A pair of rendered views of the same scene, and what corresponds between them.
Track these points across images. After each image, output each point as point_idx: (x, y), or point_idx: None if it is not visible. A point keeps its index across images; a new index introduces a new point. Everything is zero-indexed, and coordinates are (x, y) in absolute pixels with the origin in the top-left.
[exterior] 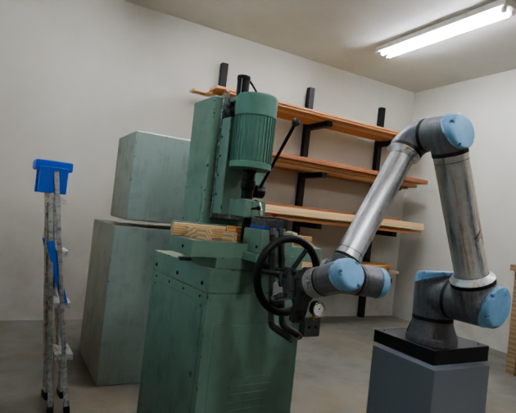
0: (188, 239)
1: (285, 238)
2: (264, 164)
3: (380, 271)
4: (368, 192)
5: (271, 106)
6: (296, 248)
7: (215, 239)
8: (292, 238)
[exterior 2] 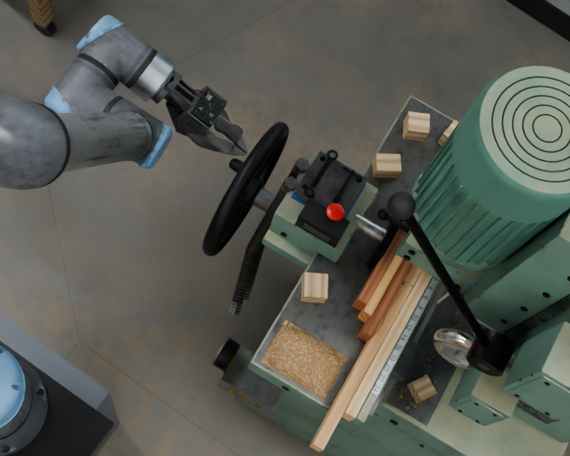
0: (423, 102)
1: (258, 142)
2: (414, 187)
3: (59, 85)
4: (101, 123)
5: (464, 118)
6: (289, 295)
7: (418, 175)
8: (248, 156)
